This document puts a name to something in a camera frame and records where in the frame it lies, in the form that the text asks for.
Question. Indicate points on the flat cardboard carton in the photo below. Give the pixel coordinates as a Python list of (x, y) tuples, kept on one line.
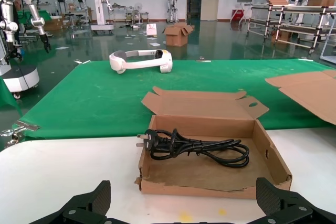
[(53, 24)]

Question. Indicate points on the green table cloth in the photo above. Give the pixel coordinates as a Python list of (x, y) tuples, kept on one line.
[(92, 98)]

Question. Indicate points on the white paper bag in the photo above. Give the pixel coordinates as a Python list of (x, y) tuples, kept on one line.
[(151, 30)]

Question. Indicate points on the brown cardboard box intact edge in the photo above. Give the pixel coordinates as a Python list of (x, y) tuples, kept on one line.
[(309, 93)]

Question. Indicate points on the cardboard box with torn edge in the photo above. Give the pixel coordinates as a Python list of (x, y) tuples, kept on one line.
[(199, 108)]

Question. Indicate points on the white VR headset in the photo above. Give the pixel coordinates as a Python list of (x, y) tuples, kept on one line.
[(118, 61)]

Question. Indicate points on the white standing fan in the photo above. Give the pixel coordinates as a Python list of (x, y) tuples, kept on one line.
[(138, 7)]

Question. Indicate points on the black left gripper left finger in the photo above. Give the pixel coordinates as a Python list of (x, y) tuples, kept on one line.
[(78, 208)]

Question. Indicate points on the metal table clamp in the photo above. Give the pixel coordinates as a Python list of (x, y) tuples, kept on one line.
[(18, 130)]

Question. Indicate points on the metal pipe rack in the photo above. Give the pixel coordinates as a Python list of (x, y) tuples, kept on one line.
[(288, 22)]

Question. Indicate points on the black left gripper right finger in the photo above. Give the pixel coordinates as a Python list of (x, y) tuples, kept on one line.
[(281, 205)]

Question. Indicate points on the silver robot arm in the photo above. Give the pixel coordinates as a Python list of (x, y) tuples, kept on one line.
[(8, 11)]

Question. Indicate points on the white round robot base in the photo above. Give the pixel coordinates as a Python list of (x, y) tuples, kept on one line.
[(21, 79)]

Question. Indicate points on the open cardboard shipping carton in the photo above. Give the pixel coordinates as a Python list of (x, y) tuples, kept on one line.
[(176, 36)]

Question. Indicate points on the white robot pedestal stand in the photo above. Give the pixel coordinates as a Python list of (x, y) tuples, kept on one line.
[(99, 11)]

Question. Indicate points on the silver robot arm with gripper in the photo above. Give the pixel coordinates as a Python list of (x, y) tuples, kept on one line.
[(36, 20)]

